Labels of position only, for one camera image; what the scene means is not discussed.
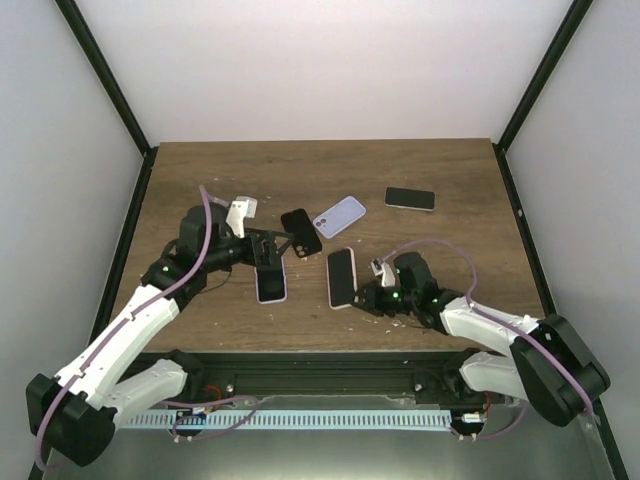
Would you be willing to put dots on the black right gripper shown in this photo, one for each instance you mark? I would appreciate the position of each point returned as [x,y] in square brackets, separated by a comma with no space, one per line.
[370,292]

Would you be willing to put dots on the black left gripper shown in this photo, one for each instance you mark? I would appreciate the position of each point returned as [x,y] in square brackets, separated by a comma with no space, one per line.
[271,258]

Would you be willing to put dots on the black phone case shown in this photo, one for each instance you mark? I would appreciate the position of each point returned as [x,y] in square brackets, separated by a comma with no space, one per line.
[306,241]

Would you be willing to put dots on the beige phone case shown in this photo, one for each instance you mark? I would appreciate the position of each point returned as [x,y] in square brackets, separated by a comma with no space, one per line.
[353,270]

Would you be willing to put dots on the large lilac phone case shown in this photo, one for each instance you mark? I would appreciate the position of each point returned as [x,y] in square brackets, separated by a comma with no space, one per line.
[271,287]

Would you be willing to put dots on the small lilac phone case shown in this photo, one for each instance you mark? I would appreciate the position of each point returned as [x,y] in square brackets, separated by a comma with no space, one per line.
[339,217]

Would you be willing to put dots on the silver-edged black phone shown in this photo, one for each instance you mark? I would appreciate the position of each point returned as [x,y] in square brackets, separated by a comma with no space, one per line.
[420,200]

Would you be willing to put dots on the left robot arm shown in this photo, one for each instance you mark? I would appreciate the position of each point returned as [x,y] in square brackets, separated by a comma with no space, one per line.
[77,411]

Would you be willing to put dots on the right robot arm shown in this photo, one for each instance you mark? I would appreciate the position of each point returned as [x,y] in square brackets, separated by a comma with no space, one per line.
[542,361]

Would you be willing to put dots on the light blue slotted strip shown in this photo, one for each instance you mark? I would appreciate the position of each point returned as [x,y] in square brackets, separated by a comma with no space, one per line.
[404,420]

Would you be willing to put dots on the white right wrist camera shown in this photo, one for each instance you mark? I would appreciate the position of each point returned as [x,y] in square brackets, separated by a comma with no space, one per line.
[383,272]

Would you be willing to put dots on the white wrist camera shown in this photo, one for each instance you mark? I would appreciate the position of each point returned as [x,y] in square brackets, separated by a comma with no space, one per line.
[383,272]
[241,208]

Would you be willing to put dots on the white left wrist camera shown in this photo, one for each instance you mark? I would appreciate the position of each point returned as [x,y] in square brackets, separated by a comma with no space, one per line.
[241,208]

